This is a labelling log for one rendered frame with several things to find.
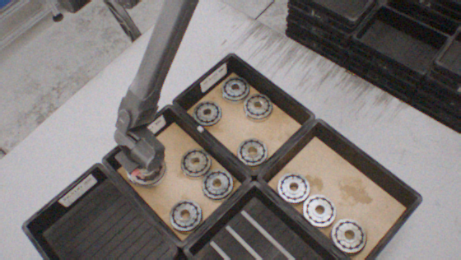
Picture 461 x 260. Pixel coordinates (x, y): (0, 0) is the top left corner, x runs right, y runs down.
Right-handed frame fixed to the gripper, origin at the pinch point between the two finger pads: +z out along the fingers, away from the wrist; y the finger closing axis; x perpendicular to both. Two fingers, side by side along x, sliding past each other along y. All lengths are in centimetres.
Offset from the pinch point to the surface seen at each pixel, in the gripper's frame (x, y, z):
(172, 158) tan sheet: 6.7, 9.8, 23.0
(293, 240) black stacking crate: -41, 19, 22
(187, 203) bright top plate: -10.1, 2.7, 19.4
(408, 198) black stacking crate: -57, 51, 16
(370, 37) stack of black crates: 6, 138, 70
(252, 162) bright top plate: -14.5, 27.2, 19.9
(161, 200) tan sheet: -2.4, -2.3, 22.6
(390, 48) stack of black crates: -6, 138, 70
